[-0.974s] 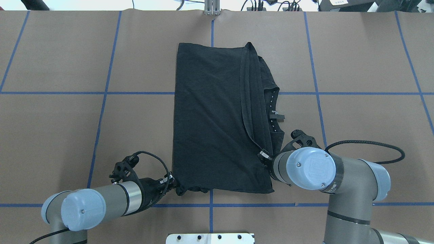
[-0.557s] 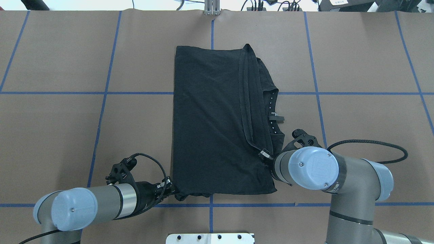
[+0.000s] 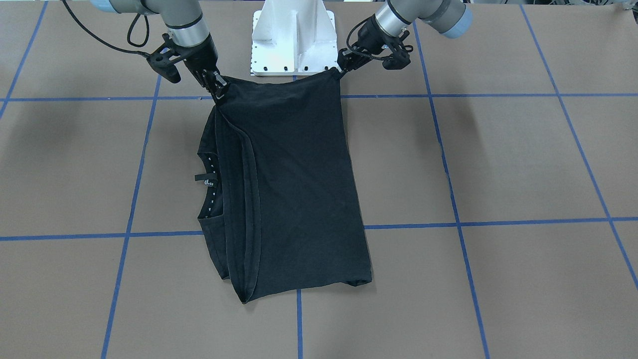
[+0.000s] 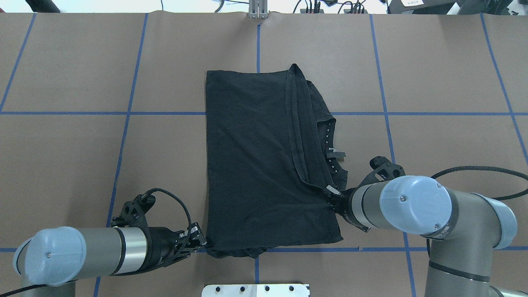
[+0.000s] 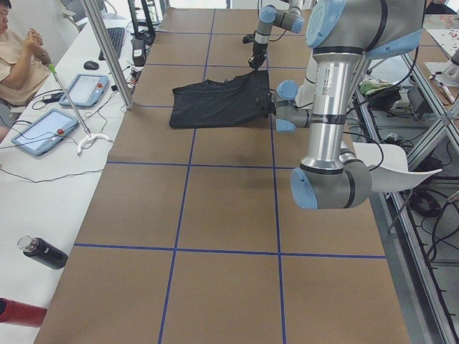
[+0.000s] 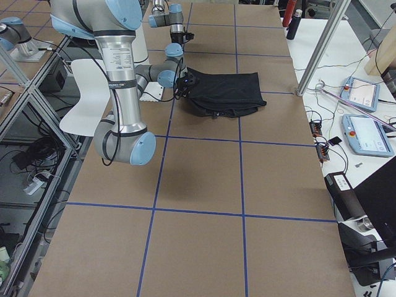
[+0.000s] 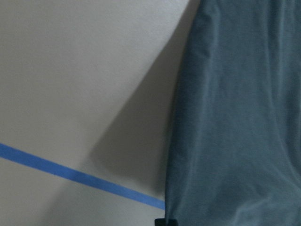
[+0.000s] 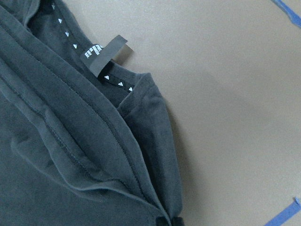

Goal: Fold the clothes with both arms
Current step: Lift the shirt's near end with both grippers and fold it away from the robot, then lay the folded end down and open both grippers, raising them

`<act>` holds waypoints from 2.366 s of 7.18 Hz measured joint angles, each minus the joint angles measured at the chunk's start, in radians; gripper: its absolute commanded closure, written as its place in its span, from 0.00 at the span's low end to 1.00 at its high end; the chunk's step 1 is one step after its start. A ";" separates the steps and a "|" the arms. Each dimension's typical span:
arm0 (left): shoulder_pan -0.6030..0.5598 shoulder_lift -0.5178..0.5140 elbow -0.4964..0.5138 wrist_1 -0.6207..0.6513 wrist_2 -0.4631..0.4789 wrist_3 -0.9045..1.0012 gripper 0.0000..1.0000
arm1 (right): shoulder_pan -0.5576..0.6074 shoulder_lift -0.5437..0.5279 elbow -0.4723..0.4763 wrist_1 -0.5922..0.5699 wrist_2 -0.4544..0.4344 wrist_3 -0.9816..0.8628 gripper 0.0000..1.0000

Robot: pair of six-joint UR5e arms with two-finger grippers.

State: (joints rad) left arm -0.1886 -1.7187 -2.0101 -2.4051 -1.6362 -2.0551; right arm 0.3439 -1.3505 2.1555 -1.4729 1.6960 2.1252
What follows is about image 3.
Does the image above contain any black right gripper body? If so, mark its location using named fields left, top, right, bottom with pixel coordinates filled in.
left=180, top=34, right=219, bottom=83

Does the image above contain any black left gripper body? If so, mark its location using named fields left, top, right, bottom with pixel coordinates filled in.
left=351, top=15, right=394, bottom=56

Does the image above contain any black graphic t-shirt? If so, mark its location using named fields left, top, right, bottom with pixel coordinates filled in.
left=195, top=69, right=373, bottom=304

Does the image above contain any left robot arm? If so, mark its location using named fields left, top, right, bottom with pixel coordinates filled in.
left=337, top=0, right=473, bottom=76

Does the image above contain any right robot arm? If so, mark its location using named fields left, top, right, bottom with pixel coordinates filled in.
left=91, top=0, right=229, bottom=101

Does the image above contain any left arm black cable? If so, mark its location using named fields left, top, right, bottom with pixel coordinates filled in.
left=346, top=20, right=379, bottom=55

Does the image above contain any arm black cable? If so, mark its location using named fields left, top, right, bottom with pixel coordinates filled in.
left=346, top=20, right=379, bottom=55
left=61, top=0, right=153, bottom=58

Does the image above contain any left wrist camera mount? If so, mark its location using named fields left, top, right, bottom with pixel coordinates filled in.
left=382, top=31, right=413, bottom=70

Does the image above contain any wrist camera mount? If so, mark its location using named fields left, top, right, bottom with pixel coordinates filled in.
left=382, top=31, right=413, bottom=70
left=146, top=33, right=182, bottom=84

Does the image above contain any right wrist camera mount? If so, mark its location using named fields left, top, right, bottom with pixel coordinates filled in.
left=146, top=33, right=182, bottom=84

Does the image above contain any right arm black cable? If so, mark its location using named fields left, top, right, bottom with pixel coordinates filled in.
left=61, top=0, right=153, bottom=58

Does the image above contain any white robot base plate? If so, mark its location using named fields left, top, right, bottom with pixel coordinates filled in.
left=250, top=0, right=339, bottom=77

